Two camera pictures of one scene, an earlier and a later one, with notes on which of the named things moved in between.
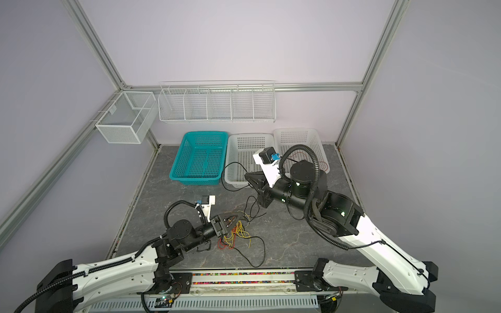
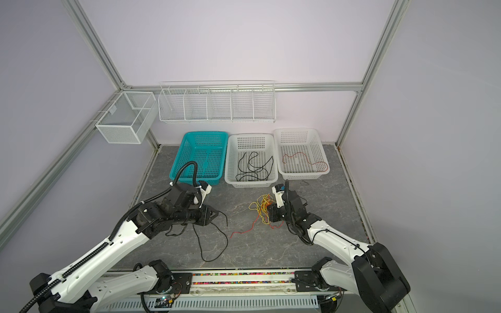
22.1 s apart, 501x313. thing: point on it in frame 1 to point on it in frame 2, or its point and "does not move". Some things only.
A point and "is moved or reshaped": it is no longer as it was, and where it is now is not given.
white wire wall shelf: x=250 y=101 does not move
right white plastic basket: x=285 y=138 does not move
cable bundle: x=239 y=238 is moved or reshaped
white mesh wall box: x=128 y=119 does not move
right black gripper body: x=268 y=197 to x=278 y=213
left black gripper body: x=219 y=232 to x=199 y=216
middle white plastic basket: x=239 y=159 does not move
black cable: x=222 y=177 is moved or reshaped
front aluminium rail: x=244 y=283 does not move
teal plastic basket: x=200 y=158 does not move
